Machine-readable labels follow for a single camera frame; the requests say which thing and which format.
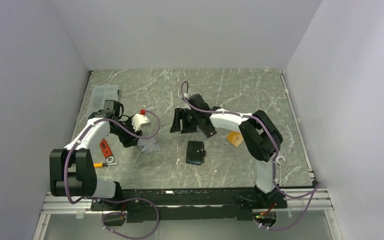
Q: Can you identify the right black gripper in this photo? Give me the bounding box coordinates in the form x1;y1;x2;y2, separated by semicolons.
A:
169;108;200;134

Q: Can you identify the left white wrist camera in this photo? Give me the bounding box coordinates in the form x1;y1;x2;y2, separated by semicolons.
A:
131;109;151;132

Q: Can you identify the aluminium frame rail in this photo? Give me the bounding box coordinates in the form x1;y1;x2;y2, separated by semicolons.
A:
41;188;334;216

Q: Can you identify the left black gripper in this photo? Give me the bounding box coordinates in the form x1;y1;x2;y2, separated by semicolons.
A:
111;115;143;148

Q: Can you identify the orange card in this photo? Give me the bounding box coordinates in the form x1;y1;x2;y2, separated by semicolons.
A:
227;131;244;148

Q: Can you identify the silver wrench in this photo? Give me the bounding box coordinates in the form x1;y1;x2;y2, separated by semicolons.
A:
273;153;286;165

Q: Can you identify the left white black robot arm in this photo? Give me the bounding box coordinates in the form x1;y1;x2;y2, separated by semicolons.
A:
49;100;142;210

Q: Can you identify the clear plastic screw box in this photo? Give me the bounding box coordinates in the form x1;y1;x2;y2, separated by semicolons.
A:
87;85;120;115

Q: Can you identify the black leather card holder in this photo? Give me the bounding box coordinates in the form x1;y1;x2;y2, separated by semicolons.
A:
185;140;206;166

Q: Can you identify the silver credit card stack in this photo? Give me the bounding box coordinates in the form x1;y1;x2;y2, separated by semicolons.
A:
137;137;160;154

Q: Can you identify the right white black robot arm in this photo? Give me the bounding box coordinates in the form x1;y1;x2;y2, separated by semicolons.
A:
170;94;283;208

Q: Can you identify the black flat card sleeve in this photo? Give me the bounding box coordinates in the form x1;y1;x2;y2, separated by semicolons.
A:
198;121;217;138

